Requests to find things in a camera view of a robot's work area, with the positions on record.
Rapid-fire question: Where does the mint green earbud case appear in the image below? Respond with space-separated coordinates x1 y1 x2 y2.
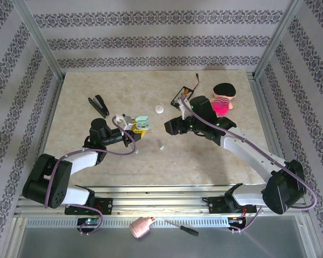
135 115 151 130

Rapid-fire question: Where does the black stapler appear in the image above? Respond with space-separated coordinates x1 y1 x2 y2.
87 94 110 119

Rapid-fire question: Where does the black battery holder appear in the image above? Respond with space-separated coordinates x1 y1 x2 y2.
170 85 196 107

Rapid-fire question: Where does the pink plush doll black hair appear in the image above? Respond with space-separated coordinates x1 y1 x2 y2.
211 82 238 117

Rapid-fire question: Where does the left controller board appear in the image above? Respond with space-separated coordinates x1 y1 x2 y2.
77 217 101 226

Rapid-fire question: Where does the controller board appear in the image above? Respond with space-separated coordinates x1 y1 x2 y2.
227 216 247 225
77 217 101 226

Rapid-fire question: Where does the pink bottle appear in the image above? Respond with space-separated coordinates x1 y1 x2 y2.
129 216 156 239

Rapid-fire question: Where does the right controller board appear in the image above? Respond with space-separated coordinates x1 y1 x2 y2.
227 216 247 225

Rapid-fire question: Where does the grey metal panel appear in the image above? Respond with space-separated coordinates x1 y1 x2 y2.
12 217 312 258

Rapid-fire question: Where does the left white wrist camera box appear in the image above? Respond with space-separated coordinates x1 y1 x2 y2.
115 114 136 132

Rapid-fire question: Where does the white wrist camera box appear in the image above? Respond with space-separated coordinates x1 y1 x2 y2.
115 114 136 132
177 96 191 120

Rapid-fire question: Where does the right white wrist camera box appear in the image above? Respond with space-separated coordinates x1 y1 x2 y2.
177 96 191 120

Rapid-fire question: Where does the aluminium side rail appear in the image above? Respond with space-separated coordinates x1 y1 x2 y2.
28 77 65 197
247 71 297 194

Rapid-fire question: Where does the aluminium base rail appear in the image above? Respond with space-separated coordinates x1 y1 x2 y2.
15 185 309 218

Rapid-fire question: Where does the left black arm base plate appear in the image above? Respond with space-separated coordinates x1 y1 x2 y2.
64 197 113 216

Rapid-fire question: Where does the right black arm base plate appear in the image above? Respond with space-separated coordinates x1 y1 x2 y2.
208 196 257 215

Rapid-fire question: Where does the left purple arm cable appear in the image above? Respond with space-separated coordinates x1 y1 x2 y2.
44 115 137 236

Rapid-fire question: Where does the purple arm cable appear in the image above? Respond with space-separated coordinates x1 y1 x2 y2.
44 115 137 236
179 92 319 234

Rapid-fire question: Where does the slotted grey cable duct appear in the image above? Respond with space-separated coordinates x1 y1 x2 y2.
25 217 229 228

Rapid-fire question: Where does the black handled screwdriver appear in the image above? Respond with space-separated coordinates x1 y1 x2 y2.
164 219 199 237

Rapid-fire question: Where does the aluminium frame post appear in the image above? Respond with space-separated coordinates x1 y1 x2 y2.
254 0 310 80
15 0 65 81

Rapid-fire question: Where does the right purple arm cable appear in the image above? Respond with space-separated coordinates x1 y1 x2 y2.
179 92 319 234

